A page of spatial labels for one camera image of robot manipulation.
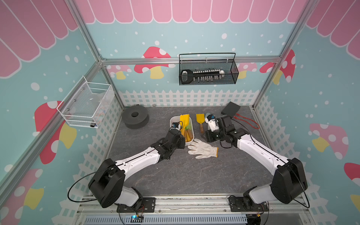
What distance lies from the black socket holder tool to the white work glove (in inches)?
16.4

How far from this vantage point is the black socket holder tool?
0.89 meters

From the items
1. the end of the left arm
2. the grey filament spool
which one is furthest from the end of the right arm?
the grey filament spool

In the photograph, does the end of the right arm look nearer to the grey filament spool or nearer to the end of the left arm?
the end of the left arm

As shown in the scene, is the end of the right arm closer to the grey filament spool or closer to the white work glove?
the white work glove

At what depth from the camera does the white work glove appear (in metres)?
0.94
